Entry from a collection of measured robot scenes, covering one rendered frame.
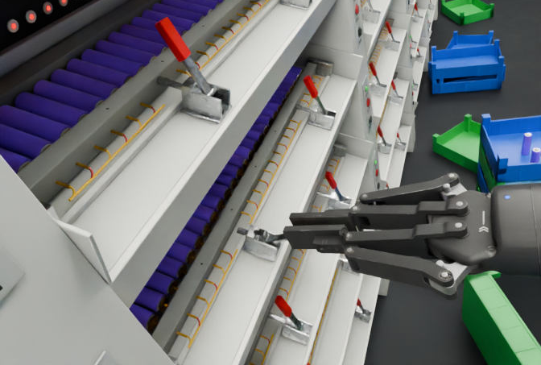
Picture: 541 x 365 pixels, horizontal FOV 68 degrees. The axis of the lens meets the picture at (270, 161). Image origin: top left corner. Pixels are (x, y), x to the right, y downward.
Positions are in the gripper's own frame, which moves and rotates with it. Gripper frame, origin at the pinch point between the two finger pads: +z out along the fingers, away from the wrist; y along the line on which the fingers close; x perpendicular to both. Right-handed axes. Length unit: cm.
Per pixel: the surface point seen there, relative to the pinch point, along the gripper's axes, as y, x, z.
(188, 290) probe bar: -9.5, 1.5, 11.7
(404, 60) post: 113, -35, 13
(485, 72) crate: 161, -72, -8
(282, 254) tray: 0.1, -4.3, 6.6
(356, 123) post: 42.6, -14.3, 9.8
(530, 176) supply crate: 62, -50, -20
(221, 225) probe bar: -0.6, 1.7, 12.1
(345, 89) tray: 38.3, -3.7, 7.6
